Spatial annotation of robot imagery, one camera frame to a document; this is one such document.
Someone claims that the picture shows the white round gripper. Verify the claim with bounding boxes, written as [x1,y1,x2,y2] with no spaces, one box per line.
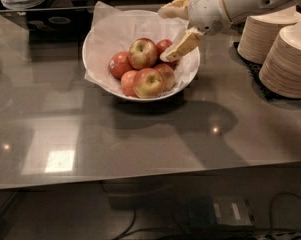
[158,0,231,62]

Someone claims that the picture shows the yellow-red apple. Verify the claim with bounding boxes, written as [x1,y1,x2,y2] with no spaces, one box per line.
[133,68,164,99]
[128,38,158,70]

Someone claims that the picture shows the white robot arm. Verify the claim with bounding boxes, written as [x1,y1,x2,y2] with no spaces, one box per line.
[158,0,301,62]

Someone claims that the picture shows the back right red apple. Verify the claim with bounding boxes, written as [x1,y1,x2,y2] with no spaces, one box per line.
[156,39,178,69]

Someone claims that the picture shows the right middle pink apple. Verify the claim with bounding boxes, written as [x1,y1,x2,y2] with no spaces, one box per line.
[155,63,175,92]

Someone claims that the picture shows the pink apple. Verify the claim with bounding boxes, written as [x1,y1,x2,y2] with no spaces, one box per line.
[121,70,136,97]
[155,63,175,92]

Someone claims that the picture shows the white ceramic bowl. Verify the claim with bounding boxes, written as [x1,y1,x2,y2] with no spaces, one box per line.
[81,9,201,103]

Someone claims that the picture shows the white paper bowl liner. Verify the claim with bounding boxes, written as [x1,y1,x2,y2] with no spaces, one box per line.
[84,1,200,98]

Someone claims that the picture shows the left red apple with sticker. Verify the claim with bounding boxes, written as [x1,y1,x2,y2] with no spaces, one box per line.
[108,51,132,79]

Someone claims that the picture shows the front left pink apple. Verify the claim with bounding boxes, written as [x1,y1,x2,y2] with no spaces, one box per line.
[121,70,136,97]

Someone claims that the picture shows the back stack paper bowls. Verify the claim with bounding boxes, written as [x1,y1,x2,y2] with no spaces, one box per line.
[238,6,301,64]

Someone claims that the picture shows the stack paper bowls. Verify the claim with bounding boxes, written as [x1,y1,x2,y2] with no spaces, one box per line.
[238,6,301,64]
[259,21,301,99]

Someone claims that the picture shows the black rubber mat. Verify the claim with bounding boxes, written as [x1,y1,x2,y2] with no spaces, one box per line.
[233,41,292,101]

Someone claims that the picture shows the front stack paper bowls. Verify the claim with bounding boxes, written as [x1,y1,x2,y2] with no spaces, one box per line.
[259,21,301,99]

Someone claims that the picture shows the dark box under table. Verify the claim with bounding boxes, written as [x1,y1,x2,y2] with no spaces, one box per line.
[187,196,255,229]

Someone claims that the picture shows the black cable under table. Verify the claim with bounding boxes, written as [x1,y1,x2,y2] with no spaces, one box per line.
[99,180,301,240]

